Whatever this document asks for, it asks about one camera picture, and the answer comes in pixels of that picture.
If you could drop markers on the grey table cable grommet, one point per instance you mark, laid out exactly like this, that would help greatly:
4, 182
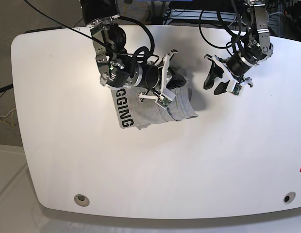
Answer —
289, 197

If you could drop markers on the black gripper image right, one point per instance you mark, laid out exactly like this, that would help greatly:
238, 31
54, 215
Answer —
234, 64

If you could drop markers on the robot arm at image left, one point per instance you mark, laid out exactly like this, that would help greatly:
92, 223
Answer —
118, 68

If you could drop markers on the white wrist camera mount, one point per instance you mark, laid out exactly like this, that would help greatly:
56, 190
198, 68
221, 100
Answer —
163, 97
236, 84

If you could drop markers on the grey T-shirt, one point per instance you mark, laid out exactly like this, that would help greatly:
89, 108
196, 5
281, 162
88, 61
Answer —
131, 112

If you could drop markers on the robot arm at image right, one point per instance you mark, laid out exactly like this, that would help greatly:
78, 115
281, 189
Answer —
249, 49

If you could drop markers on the aluminium extrusion frame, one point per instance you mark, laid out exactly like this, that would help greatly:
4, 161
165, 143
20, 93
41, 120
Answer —
209, 18

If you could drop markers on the beige table cable grommet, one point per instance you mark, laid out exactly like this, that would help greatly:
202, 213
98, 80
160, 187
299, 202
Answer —
81, 200

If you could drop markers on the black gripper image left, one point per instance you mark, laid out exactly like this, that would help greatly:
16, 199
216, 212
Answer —
151, 78

